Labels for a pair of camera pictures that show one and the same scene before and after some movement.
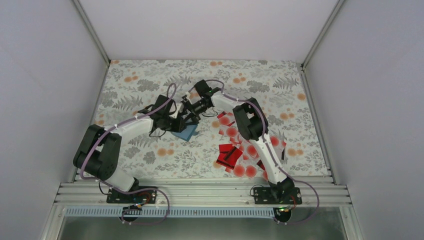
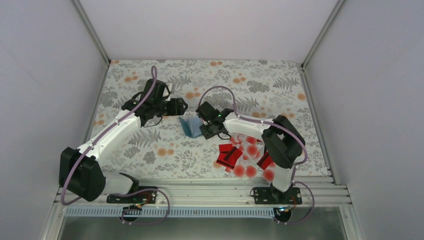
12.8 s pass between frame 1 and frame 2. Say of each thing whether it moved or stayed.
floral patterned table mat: stayed
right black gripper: moved
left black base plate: stayed
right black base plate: stayed
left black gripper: moved
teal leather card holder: moved
